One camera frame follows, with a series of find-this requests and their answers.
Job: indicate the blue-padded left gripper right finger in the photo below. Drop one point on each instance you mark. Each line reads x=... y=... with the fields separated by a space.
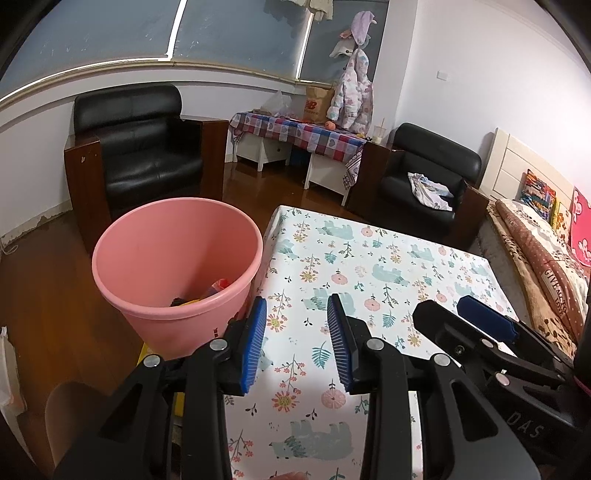
x=365 y=364

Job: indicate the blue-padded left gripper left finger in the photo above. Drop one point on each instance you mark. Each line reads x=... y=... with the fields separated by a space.
x=240 y=361

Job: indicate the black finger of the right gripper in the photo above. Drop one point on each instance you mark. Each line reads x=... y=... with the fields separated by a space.
x=459 y=338

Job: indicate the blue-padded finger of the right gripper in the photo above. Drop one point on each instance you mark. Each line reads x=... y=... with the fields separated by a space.
x=523 y=341

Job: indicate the yellow foam net sleeve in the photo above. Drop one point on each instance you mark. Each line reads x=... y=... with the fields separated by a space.
x=189 y=302

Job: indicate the red plastic bag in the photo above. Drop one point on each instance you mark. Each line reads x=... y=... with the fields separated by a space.
x=216 y=287

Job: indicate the black foam net sleeve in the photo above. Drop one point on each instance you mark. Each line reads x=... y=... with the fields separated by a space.
x=178 y=302

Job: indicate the pink plastic trash bin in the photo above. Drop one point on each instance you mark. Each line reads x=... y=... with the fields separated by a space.
x=177 y=248

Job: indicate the bed with brown blanket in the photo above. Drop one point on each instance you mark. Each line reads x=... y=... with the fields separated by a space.
x=545 y=285

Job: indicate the floral patterned table cloth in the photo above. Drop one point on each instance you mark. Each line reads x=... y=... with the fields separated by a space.
x=297 y=416

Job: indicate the pink floral pillow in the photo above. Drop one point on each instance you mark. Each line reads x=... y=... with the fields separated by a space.
x=580 y=230

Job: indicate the colourful striped pillow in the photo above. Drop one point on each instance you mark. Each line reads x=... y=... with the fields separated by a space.
x=537 y=194

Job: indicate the cloth on right armchair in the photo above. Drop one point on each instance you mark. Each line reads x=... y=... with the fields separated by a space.
x=429 y=193

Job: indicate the cream wooden headboard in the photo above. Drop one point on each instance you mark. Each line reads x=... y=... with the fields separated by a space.
x=507 y=165

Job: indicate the black leather armchair right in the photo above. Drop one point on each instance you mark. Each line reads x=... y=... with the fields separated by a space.
x=382 y=194

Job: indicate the black leather armchair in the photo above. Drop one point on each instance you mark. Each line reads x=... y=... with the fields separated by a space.
x=382 y=194
x=131 y=146

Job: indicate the checkered cloth side table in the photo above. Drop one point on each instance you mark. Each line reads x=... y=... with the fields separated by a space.
x=335 y=155

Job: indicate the black leather armchair left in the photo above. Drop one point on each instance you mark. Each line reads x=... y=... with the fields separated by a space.
x=131 y=146

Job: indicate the hanging floral child jacket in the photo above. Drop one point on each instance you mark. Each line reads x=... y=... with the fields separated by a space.
x=353 y=100

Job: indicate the brown paper bag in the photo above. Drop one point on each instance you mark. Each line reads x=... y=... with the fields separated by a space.
x=317 y=104

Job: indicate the window with white frame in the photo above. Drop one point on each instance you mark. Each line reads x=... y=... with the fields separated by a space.
x=280 y=38

